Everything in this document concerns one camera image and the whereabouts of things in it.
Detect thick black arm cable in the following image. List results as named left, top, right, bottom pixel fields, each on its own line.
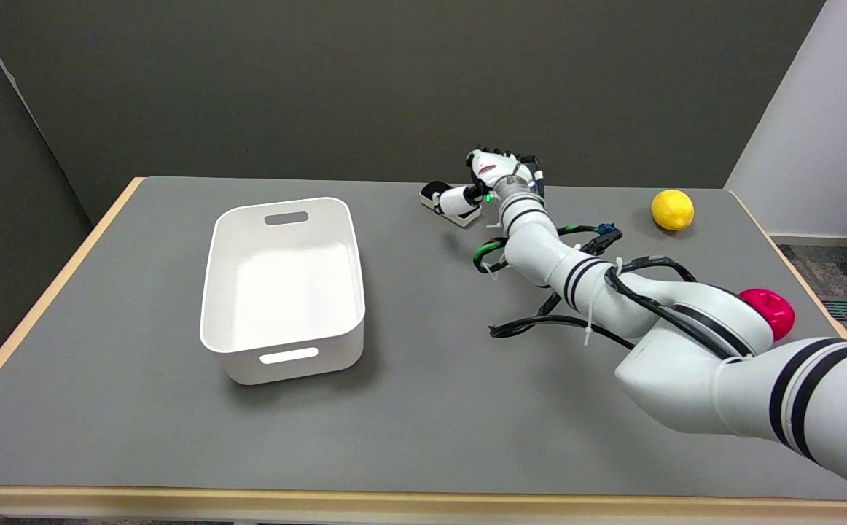
left=488, top=255, right=749, bottom=362

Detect red toy apple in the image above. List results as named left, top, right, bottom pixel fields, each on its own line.
left=738, top=288, right=796, bottom=342

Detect green black cable loop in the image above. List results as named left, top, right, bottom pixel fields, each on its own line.
left=472, top=222, right=622, bottom=276

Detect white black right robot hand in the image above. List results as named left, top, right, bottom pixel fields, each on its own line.
left=434, top=148, right=545, bottom=219

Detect black white chalkboard eraser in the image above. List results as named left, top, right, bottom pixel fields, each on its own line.
left=419, top=181, right=483, bottom=228

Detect black wrist cable white band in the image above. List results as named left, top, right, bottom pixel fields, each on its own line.
left=517, top=154, right=547, bottom=199

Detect white plastic storage bin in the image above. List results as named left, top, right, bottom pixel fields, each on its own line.
left=199, top=197, right=366, bottom=386

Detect yellow lemon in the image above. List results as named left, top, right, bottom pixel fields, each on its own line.
left=651, top=189, right=695, bottom=232

